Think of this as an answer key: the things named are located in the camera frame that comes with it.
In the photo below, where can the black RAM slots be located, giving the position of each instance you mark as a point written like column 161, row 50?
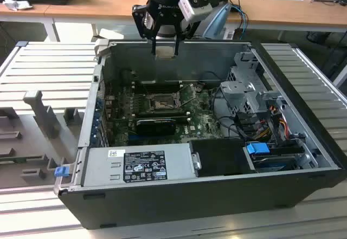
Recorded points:
column 157, row 87

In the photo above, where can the silver CPU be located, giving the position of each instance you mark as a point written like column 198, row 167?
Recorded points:
column 165, row 54

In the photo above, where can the green RAM stick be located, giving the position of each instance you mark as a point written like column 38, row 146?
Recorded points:
column 16, row 158

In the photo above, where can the green motherboard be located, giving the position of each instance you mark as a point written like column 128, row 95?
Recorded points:
column 200, row 114

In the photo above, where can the black graphics card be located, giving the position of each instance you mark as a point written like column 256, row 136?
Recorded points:
column 155, row 128

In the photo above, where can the grey power supply unit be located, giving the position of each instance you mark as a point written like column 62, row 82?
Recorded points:
column 100, row 168

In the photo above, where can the wooden desk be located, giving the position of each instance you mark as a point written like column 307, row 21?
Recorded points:
column 108, row 3

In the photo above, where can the black RAM stick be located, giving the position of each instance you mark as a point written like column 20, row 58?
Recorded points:
column 162, row 115

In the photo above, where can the grey plastic bracket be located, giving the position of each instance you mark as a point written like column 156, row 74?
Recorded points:
column 101, row 46

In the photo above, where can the blue case latch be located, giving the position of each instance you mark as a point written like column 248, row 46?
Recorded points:
column 61, row 171

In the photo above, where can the crumpled white paper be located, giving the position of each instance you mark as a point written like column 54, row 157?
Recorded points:
column 16, row 4

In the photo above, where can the grey table corner cap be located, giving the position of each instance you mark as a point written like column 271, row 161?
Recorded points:
column 22, row 44

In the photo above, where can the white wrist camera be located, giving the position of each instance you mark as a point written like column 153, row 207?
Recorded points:
column 195, row 10

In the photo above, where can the grey parts rack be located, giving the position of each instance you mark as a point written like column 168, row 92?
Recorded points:
column 40, row 147

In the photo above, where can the metal drive cage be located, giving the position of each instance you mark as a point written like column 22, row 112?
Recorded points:
column 236, row 90

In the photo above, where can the black open PC case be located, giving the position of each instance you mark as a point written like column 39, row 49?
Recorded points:
column 189, row 203

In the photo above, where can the pale blue teach pendant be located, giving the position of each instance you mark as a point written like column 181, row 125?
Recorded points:
column 217, row 19

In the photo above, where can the hard disk in blue carrier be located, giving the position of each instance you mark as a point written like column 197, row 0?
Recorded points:
column 257, row 149

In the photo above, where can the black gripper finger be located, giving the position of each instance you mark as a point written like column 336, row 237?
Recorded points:
column 191, row 31
column 141, row 19

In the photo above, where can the CPU socket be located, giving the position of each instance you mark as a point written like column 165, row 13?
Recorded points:
column 160, row 103

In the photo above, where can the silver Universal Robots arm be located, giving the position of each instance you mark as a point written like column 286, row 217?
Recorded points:
column 166, row 31

